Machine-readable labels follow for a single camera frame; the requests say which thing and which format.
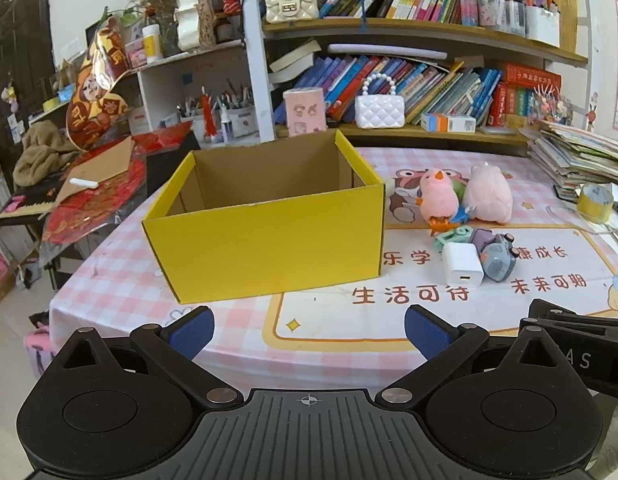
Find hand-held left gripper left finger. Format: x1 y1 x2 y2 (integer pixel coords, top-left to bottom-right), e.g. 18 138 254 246
54 305 244 408

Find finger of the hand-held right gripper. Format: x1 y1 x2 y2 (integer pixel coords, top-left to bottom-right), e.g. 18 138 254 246
544 327 618 401
528 299 618 333

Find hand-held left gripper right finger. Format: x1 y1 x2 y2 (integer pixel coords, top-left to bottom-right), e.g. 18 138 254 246
376 305 564 408

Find white charger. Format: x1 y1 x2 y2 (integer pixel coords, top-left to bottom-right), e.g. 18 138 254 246
441 242 484 288

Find mint green correction tape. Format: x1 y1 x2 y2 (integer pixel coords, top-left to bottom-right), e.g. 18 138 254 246
434 227 472 252

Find purple toy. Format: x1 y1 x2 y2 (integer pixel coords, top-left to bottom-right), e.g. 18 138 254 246
469 227 502 256

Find yellow cardboard box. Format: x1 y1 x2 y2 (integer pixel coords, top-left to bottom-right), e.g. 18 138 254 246
141 129 387 305

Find pink chick plush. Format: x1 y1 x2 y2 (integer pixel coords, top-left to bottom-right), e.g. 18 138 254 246
416 167 462 237

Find pale pink pig plush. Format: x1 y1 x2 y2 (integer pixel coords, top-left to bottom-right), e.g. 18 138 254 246
461 164 514 225

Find pink checked printed table mat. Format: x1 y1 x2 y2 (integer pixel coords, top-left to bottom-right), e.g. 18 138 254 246
49 145 618 396

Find yellow tape roll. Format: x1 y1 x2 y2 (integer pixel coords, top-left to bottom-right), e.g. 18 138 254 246
576 182 614 223

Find red decorated paper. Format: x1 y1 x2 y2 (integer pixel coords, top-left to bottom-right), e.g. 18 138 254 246
41 127 196 247

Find pink slipper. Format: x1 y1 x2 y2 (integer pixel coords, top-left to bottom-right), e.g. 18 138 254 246
24 325 53 378

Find stack of picture books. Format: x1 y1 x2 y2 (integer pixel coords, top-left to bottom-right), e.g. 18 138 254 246
528 120 618 206

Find cardboard sheet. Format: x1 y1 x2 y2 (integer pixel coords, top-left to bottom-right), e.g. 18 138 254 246
54 137 136 206

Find piano keyboard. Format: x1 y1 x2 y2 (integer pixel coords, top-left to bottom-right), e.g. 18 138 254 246
0 180 57 227

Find orange and white box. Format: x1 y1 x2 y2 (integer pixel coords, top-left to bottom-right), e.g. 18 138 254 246
421 112 477 133

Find colourful figurine stand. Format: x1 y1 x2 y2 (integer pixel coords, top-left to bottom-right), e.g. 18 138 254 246
534 85 574 127

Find red tassel pen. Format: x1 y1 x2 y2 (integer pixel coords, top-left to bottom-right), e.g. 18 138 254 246
200 86 218 142

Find pen holder with pens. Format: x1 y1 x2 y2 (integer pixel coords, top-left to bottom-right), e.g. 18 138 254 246
178 80 256 142

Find white quilted handbag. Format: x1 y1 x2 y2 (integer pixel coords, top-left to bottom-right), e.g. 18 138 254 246
355 72 406 130

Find brown cloth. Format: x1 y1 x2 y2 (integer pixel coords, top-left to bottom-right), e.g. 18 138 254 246
13 121 82 187

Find red dictionary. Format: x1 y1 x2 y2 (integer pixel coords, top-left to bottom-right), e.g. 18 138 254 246
489 62 562 128

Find pink sticker cup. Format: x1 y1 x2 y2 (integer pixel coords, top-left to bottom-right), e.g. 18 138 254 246
283 87 326 137

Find white shelf unit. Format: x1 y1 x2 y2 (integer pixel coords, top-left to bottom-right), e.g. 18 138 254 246
124 0 276 146

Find red gold foil balloon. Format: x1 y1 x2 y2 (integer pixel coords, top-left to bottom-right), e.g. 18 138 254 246
66 16 130 152

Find white rolled paper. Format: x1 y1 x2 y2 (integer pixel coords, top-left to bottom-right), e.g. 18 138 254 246
328 42 448 59

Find thick lying books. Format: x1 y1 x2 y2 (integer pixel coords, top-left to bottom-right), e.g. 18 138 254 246
268 40 323 84

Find white bottle yellow label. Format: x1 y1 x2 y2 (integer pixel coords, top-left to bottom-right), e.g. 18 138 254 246
141 24 163 65

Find wooden bookshelf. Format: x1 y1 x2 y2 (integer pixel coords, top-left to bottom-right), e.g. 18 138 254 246
254 0 590 148

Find dark door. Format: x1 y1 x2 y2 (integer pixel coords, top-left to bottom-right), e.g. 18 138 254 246
0 0 56 183

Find white ribbon roll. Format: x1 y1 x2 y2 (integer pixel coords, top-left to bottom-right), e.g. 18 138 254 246
175 0 210 52

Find row of markers in holder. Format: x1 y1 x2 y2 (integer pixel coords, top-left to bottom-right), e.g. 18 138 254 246
460 0 562 48

